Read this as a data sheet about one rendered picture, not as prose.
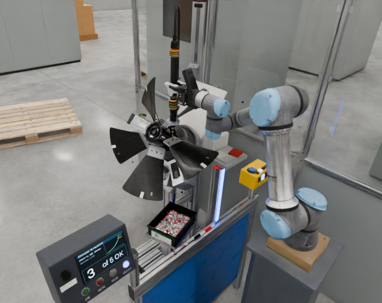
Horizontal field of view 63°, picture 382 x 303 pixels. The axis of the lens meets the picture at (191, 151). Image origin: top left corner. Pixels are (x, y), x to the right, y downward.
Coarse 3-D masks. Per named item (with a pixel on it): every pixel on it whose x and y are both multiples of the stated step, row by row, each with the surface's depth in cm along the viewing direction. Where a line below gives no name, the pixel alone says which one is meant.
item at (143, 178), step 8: (144, 160) 166; (152, 160) 167; (160, 160) 168; (136, 168) 165; (144, 168) 165; (152, 168) 166; (160, 168) 168; (136, 176) 165; (144, 176) 165; (152, 176) 165; (160, 176) 167; (128, 184) 165; (136, 184) 164; (144, 184) 164; (152, 184) 165; (160, 184) 166; (128, 192) 164; (136, 192) 164; (144, 192) 164; (160, 192) 164; (152, 200) 163; (160, 200) 163
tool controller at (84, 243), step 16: (96, 224) 104; (112, 224) 103; (64, 240) 98; (80, 240) 96; (96, 240) 96; (112, 240) 100; (128, 240) 105; (48, 256) 91; (64, 256) 90; (80, 256) 93; (96, 256) 97; (112, 256) 101; (128, 256) 106; (48, 272) 89; (64, 272) 89; (80, 272) 94; (128, 272) 107; (64, 288) 91; (80, 288) 95; (96, 288) 99
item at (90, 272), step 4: (96, 264) 97; (88, 268) 95; (92, 268) 96; (96, 268) 97; (84, 272) 95; (88, 272) 96; (92, 272) 97; (96, 272) 98; (84, 276) 95; (88, 276) 96; (92, 276) 97; (96, 276) 98; (84, 280) 95; (88, 280) 96
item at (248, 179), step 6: (252, 162) 172; (258, 162) 172; (264, 162) 173; (246, 168) 167; (258, 168) 167; (240, 174) 168; (246, 174) 164; (252, 174) 162; (258, 174) 162; (240, 180) 169; (246, 180) 166; (252, 180) 163; (264, 180) 170; (252, 186) 164; (258, 186) 168
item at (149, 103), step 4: (152, 80) 179; (148, 84) 183; (152, 84) 178; (148, 88) 182; (152, 88) 177; (144, 92) 188; (148, 92) 182; (152, 92) 177; (148, 96) 182; (152, 96) 177; (144, 100) 189; (148, 100) 182; (152, 100) 176; (144, 104) 190; (148, 104) 184; (152, 104) 176; (148, 108) 185; (152, 108) 177; (152, 112) 178; (152, 116) 180
